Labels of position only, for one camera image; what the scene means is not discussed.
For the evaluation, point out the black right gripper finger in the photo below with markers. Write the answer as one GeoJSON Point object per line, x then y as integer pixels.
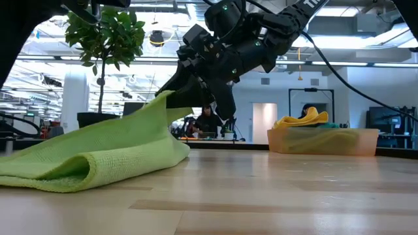
{"type": "Point", "coordinates": [225, 101]}
{"type": "Point", "coordinates": [189, 94]}

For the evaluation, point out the yellow microfiber towel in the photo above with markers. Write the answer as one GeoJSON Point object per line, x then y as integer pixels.
{"type": "Point", "coordinates": [303, 120]}

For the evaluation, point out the lime green microfiber towel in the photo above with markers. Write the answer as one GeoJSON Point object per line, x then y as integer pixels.
{"type": "Point", "coordinates": [114, 143]}

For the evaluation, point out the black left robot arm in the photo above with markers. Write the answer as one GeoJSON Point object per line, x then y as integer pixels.
{"type": "Point", "coordinates": [19, 32]}

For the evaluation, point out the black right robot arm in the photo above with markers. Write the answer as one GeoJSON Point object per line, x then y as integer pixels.
{"type": "Point", "coordinates": [287, 23]}

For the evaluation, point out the person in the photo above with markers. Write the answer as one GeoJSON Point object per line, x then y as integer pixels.
{"type": "Point", "coordinates": [207, 122]}
{"type": "Point", "coordinates": [305, 109]}

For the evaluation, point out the black computer monitor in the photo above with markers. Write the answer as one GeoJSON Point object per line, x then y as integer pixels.
{"type": "Point", "coordinates": [132, 108]}

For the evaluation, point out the black plant pot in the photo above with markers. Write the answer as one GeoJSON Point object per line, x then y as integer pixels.
{"type": "Point", "coordinates": [94, 118]}

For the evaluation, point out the green leafy small tree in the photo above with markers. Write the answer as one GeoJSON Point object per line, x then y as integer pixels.
{"type": "Point", "coordinates": [104, 36]}

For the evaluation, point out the white building column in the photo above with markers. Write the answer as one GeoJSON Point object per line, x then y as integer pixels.
{"type": "Point", "coordinates": [75, 98]}

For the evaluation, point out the orange translucent plastic bin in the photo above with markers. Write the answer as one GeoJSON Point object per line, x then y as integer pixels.
{"type": "Point", "coordinates": [369, 143]}

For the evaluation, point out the dark monitor on stand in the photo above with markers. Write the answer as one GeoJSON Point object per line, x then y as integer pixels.
{"type": "Point", "coordinates": [382, 119]}

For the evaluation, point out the silver metal cylinder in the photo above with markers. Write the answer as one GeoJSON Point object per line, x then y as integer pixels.
{"type": "Point", "coordinates": [8, 147]}

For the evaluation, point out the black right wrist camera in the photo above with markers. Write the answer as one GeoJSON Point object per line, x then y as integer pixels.
{"type": "Point", "coordinates": [197, 36]}

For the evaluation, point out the black tall stand frame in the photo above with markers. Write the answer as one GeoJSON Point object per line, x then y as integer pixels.
{"type": "Point", "coordinates": [310, 89]}

